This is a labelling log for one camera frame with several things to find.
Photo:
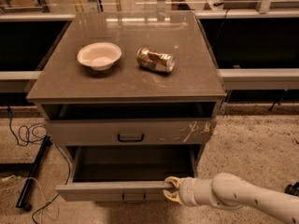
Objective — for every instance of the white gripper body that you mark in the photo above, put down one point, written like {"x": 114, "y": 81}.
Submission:
{"x": 186, "y": 190}

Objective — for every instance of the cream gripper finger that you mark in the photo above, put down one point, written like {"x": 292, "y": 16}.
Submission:
{"x": 172, "y": 196}
{"x": 175, "y": 181}

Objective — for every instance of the grey drawer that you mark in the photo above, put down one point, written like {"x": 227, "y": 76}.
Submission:
{"x": 117, "y": 132}
{"x": 128, "y": 174}

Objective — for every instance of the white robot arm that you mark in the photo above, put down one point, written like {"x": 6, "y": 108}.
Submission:
{"x": 230, "y": 192}

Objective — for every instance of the grey top drawer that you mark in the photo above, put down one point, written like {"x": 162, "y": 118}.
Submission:
{"x": 117, "y": 132}

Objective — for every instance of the grey drawer cabinet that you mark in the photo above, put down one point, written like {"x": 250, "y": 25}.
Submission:
{"x": 193, "y": 90}

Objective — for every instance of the black caster wheel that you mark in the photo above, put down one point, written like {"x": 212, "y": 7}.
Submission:
{"x": 292, "y": 189}

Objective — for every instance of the crushed gold soda can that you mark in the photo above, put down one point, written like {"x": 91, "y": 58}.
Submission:
{"x": 155, "y": 61}

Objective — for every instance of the black floor stand bar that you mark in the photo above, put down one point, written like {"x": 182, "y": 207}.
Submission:
{"x": 22, "y": 202}

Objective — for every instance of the white paper bowl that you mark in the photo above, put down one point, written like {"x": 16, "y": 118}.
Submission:
{"x": 99, "y": 56}

